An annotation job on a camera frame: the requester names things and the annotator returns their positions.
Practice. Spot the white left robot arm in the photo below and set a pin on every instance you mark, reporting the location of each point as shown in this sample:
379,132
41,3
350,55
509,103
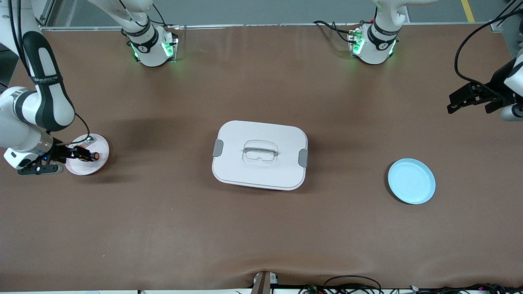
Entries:
378,49

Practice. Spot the aluminium table edge rail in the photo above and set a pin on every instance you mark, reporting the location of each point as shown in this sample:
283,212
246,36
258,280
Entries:
265,25

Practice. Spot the aluminium frame post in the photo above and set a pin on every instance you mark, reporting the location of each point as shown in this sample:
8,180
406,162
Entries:
496,26
45,16

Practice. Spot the pink round plate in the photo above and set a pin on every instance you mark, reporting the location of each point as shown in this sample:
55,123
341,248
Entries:
88,168

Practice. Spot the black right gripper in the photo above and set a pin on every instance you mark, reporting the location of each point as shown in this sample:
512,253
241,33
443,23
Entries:
60,154

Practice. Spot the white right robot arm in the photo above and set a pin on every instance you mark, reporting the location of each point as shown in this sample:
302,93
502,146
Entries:
49,102

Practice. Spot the white lidded storage box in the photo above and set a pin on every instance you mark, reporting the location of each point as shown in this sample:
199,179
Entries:
233,171

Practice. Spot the orange push-button switch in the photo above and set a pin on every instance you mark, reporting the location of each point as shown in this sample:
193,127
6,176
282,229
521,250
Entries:
94,156

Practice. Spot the light blue round plate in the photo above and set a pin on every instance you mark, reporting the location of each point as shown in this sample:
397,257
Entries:
408,188

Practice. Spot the clear white switch component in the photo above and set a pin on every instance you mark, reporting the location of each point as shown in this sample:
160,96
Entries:
89,139

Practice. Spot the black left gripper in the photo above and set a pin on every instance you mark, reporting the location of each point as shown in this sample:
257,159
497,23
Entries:
495,85

